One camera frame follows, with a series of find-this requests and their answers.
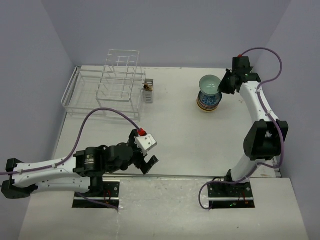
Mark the yellow star patterned bowl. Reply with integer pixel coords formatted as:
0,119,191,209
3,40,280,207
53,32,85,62
198,104,218,112

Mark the dark teal white bowl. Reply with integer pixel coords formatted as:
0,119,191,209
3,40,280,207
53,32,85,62
196,101,219,109

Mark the brown cutlery bundle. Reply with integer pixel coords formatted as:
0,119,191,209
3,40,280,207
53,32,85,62
142,82,153,92

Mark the salmon pink patterned bowl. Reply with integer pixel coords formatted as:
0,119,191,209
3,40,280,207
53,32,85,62
196,99,220,108

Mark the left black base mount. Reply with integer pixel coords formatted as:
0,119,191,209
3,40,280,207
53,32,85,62
72,181,120,209

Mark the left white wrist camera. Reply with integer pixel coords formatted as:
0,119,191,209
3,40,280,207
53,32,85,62
135,133,158,156

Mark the white wire dish rack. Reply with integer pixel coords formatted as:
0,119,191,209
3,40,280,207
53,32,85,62
61,49,146,121

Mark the pink leaf patterned bowl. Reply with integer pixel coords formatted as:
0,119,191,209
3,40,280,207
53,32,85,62
198,106,218,110

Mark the black rimmed bowl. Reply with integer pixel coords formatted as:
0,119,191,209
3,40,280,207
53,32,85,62
198,91,223,106

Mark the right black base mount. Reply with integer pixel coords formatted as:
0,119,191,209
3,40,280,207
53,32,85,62
207,180,256,210

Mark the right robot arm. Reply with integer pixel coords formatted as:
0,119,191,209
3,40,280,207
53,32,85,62
218,55,289,197

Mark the yellow teal patterned bowl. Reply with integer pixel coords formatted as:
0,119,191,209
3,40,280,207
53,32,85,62
200,108,217,113

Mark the grey cutlery holder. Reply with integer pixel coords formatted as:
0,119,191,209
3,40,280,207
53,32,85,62
143,79,154,103

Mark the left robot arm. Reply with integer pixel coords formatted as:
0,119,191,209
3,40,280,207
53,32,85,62
1,129,159,199

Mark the pale green bowl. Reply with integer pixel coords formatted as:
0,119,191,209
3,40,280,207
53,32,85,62
199,75,221,96

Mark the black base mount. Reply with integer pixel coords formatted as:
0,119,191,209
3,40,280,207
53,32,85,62
72,181,120,209
207,180,256,210

